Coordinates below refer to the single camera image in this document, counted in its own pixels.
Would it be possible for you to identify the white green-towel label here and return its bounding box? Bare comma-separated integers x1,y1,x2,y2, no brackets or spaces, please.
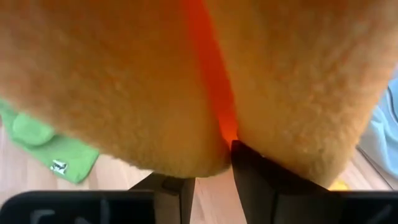
50,160,68,175

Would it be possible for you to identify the light blue microfiber towel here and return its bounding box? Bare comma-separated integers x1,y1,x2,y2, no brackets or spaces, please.
357,70,398,181

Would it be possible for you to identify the orange microfiber towel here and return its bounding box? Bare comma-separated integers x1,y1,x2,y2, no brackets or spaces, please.
0,0,398,189

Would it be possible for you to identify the green microfiber towel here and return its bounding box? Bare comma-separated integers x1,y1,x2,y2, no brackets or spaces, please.
0,98,100,185

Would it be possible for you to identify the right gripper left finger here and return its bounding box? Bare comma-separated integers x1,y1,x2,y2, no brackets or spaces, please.
130,172,196,224

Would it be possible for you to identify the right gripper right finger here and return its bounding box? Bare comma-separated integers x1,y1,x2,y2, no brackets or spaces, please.
230,139,340,224

